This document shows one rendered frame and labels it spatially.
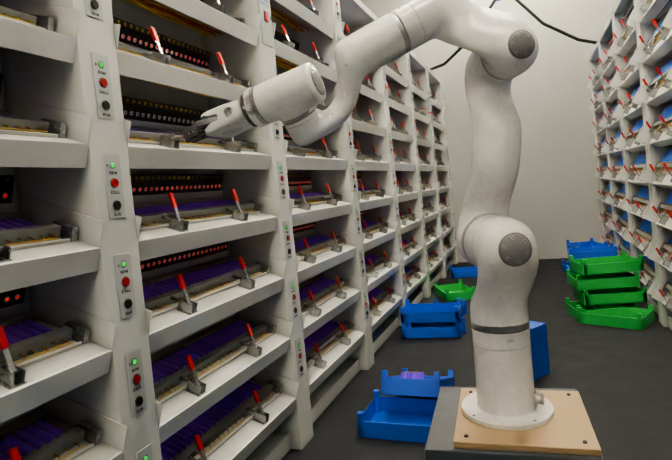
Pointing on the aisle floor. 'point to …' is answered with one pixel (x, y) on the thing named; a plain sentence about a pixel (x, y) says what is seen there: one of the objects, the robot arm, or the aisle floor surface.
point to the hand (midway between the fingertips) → (195, 133)
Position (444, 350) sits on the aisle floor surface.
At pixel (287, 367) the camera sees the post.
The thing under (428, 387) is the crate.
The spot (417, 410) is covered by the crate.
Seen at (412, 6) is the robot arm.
